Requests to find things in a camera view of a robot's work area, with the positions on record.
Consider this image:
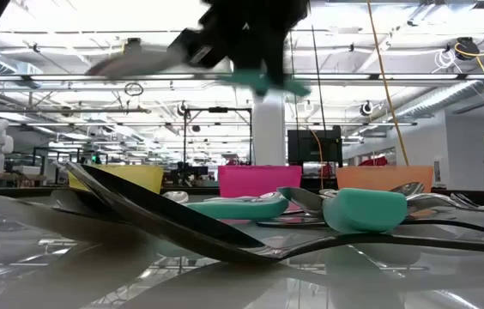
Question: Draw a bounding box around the cluttered workbench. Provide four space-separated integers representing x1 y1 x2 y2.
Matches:
0 161 61 190

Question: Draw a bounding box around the black ceiling cable reel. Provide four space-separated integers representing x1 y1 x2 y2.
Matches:
455 37 482 61

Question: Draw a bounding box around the black metal gantry frame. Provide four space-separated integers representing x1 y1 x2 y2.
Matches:
180 106 254 167

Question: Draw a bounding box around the red machine cover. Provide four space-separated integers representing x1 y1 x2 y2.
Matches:
356 156 390 167

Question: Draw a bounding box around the black bench machine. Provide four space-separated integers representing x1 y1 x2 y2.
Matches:
166 161 209 181

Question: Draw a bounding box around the yellow plastic bin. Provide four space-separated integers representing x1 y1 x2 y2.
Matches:
68 165 165 195

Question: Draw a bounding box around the checkered teal handle top left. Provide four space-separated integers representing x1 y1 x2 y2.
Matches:
205 193 288 203

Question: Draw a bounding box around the pink plastic bin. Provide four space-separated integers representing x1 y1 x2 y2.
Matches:
217 165 303 199

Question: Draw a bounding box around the orange plastic bin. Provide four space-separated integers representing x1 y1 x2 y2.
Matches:
335 166 435 194

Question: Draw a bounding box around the white round pillar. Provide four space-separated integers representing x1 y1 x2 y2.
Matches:
251 92 287 167

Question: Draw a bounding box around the white wall box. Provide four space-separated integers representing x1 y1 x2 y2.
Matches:
433 157 448 189

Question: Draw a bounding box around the black monitor screen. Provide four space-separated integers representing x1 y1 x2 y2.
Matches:
287 126 344 168

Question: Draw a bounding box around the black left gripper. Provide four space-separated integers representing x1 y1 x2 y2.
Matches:
167 0 312 97

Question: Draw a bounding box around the yellow hanging cable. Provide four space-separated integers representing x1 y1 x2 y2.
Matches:
366 0 411 167

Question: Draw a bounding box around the black hanging cable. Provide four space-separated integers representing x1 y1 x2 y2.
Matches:
310 24 328 130

